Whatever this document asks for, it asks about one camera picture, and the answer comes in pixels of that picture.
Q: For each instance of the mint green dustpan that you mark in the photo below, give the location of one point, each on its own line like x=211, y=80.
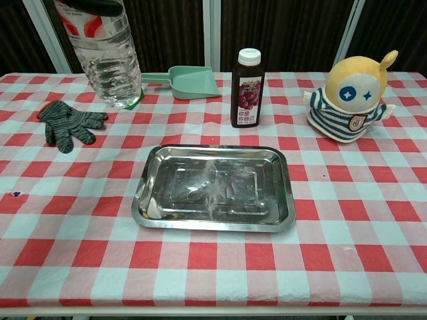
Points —
x=193, y=83

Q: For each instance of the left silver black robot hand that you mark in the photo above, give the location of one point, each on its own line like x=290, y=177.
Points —
x=96, y=6

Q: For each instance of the stainless steel tray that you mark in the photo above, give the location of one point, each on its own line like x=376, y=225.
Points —
x=213, y=188

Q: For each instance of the red white checkered tablecloth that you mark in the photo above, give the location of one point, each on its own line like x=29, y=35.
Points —
x=213, y=266

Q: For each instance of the clear plastic bottle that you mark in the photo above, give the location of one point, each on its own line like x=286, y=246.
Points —
x=106, y=63

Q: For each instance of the grey knit glove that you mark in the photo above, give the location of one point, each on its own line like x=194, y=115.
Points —
x=66, y=123

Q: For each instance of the dark brown partition panel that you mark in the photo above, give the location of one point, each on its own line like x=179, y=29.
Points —
x=16, y=40
x=403, y=26
x=166, y=33
x=293, y=30

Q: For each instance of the dark grape juice bottle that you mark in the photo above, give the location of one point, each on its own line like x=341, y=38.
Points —
x=247, y=96

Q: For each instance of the yellow striped plush toy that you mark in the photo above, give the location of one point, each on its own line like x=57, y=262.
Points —
x=350, y=100

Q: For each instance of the grey partition post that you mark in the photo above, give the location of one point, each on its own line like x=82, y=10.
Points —
x=43, y=33
x=211, y=33
x=348, y=33

